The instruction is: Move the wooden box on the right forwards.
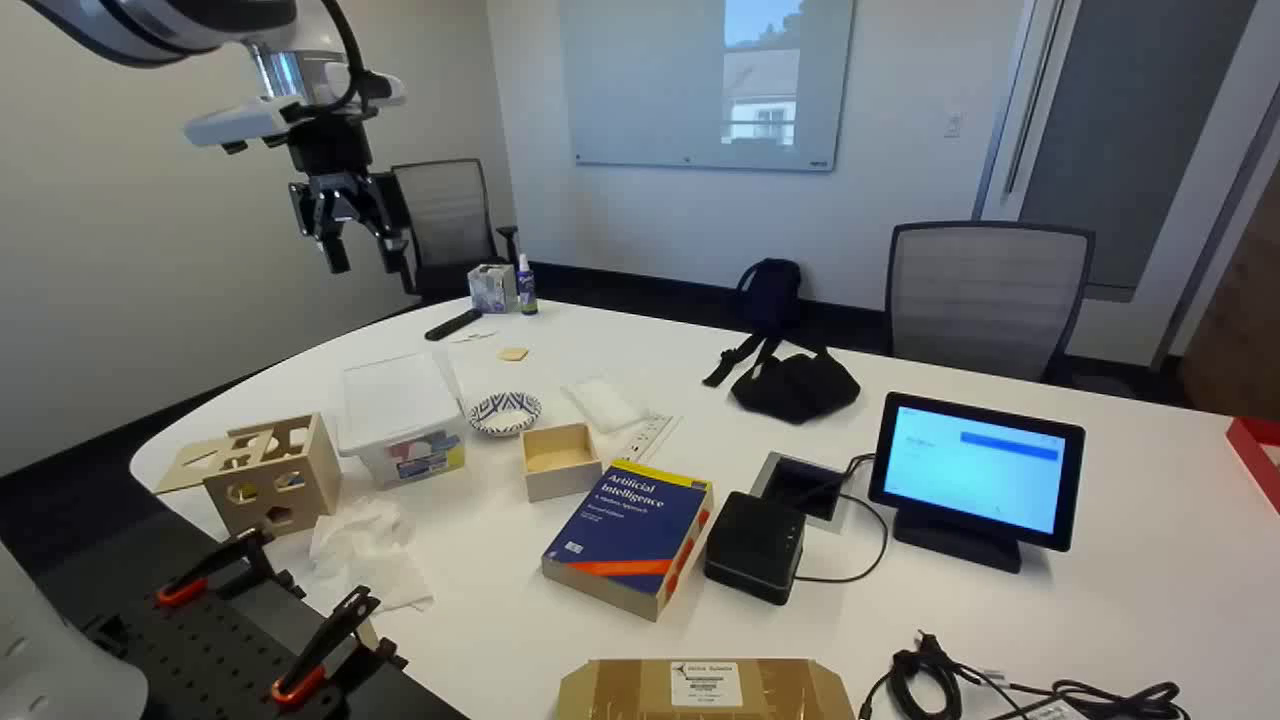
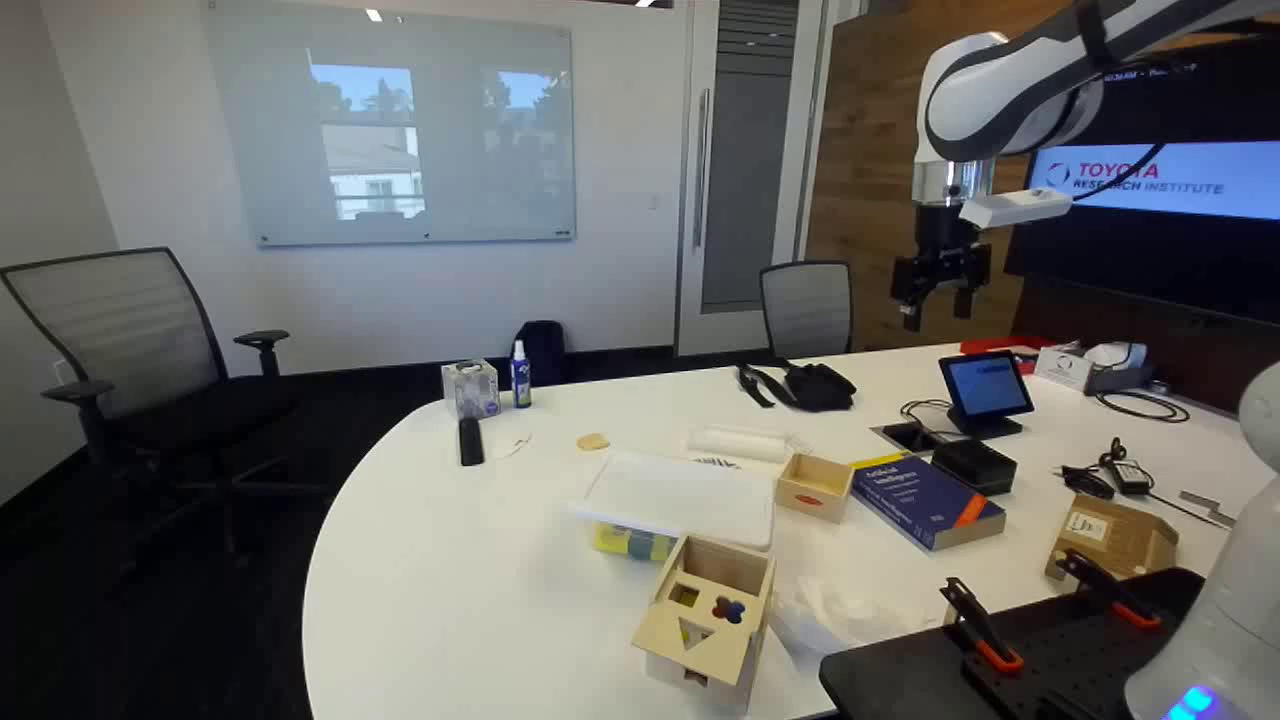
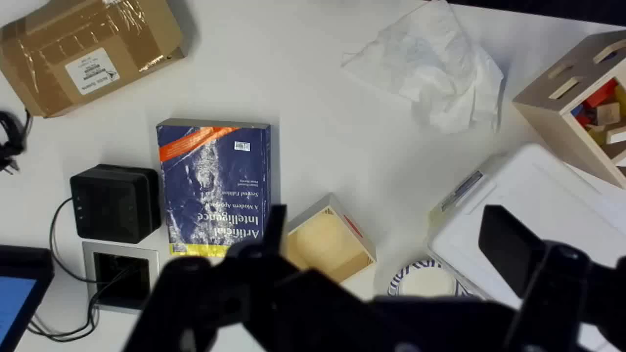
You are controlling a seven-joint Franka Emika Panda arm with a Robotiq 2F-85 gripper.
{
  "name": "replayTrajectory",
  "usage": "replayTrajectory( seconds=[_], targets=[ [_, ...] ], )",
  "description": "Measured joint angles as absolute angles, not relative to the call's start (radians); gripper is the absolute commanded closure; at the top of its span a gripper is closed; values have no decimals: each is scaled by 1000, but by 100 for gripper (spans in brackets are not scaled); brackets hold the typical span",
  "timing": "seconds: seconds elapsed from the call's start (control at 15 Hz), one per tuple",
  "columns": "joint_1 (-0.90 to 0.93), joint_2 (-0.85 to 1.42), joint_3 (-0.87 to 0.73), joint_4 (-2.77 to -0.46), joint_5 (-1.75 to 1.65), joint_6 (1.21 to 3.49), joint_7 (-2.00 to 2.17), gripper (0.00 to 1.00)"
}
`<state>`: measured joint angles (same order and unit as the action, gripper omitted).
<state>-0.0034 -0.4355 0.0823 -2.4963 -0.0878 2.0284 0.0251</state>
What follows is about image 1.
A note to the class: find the blue hardcover book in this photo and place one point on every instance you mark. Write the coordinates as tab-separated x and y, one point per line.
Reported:
626	531

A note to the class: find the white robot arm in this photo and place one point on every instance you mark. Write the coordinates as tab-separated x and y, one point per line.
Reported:
144	24

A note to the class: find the red object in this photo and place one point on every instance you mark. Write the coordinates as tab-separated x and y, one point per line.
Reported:
1263	457

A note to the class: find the narrow grey mesh office chair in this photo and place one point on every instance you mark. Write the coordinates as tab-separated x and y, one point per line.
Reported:
445	223

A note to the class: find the black pump dispenser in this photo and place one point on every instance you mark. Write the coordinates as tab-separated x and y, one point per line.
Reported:
508	244

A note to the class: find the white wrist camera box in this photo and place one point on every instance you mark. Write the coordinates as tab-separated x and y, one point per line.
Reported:
238	127

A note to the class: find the crumpled white plastic wrap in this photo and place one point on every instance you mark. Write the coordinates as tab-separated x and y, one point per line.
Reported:
363	548

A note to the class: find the small wooden box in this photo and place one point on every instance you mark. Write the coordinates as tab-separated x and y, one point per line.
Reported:
562	457

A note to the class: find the wall whiteboard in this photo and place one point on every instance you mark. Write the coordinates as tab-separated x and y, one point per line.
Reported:
704	83

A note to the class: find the wooden shape sorter box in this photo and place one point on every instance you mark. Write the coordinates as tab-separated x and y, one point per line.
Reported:
265	474

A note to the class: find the glass door with frame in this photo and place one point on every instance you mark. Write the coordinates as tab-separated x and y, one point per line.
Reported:
1135	134

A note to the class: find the white flat strip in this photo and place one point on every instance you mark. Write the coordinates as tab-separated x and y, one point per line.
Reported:
650	436

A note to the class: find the clear plastic storage container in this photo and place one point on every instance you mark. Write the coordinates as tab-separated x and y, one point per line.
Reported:
396	414

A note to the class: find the patterned tape roll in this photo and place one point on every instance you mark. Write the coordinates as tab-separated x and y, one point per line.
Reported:
506	414

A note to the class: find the white eraser block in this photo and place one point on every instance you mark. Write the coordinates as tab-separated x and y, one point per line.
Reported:
607	400

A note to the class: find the black tablet screen on stand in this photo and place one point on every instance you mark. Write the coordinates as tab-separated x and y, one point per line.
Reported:
976	474

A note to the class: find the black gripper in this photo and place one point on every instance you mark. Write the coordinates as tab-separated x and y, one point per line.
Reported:
330	163

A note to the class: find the wide grey mesh office chair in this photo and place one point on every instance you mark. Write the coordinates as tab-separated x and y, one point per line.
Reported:
987	296

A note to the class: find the small blue bottle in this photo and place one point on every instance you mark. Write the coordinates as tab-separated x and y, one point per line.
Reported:
525	285

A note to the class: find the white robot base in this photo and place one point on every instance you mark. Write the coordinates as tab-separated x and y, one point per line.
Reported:
53	652

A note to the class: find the black perforated mounting board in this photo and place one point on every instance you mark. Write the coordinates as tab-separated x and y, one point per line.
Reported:
202	652

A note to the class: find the black remote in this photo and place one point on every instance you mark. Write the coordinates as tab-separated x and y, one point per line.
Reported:
454	321

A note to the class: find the black rectangular device box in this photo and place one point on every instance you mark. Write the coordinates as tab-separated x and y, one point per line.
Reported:
755	546

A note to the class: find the brown cardboard box with label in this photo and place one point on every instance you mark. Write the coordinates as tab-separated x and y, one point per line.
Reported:
703	689

